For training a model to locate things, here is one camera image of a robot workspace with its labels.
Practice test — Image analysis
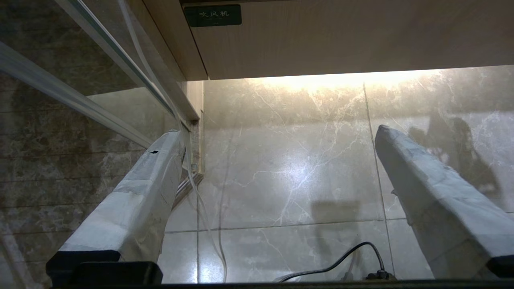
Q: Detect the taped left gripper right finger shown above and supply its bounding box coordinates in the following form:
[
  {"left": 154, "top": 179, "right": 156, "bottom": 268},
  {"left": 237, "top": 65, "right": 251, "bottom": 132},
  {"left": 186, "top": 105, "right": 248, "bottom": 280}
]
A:
[{"left": 374, "top": 124, "right": 514, "bottom": 280}]

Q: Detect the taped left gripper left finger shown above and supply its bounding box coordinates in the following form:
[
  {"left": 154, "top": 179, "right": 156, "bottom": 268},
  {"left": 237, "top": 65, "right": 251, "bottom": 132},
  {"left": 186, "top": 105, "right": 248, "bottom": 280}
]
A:
[{"left": 58, "top": 129, "right": 186, "bottom": 264}]

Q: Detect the beige wooden drawer front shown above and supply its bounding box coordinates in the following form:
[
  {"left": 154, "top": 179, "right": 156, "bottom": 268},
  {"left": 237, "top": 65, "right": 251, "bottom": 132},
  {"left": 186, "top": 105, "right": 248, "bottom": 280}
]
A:
[{"left": 179, "top": 0, "right": 514, "bottom": 81}]

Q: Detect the green label sign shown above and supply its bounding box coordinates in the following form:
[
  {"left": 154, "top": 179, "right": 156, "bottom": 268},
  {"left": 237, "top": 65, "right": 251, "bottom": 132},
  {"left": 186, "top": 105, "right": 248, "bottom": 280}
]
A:
[{"left": 184, "top": 4, "right": 242, "bottom": 28}]

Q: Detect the framed glass shower door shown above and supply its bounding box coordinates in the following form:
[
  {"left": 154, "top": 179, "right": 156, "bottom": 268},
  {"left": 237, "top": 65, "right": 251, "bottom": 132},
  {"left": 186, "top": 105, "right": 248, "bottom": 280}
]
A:
[{"left": 0, "top": 0, "right": 205, "bottom": 289}]

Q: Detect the beige wooden vanity cabinet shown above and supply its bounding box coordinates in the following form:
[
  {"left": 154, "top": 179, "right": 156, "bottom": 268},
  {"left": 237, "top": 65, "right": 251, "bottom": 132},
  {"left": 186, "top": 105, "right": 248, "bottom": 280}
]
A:
[{"left": 139, "top": 0, "right": 209, "bottom": 83}]

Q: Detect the thin white cable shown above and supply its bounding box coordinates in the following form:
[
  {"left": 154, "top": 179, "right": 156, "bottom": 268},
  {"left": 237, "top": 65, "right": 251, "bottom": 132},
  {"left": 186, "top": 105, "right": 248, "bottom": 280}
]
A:
[{"left": 118, "top": 0, "right": 228, "bottom": 283}]

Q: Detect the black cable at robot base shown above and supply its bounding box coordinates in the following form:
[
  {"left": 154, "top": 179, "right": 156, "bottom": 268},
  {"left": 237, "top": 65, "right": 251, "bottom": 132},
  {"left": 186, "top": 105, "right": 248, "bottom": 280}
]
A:
[{"left": 277, "top": 241, "right": 396, "bottom": 283}]

